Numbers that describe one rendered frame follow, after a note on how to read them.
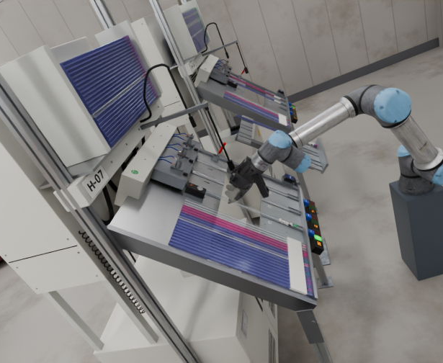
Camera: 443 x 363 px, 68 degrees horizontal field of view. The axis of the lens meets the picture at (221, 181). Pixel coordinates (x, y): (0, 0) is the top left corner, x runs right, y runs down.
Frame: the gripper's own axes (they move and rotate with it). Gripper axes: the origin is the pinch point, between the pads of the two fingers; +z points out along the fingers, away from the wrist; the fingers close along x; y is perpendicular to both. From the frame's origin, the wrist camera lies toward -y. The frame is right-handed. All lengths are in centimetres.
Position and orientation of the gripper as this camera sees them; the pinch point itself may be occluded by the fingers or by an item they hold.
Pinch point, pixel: (231, 201)
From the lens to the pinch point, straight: 135.8
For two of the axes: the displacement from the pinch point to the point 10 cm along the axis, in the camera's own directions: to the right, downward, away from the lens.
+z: -5.7, 6.6, 4.9
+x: -1.2, 5.3, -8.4
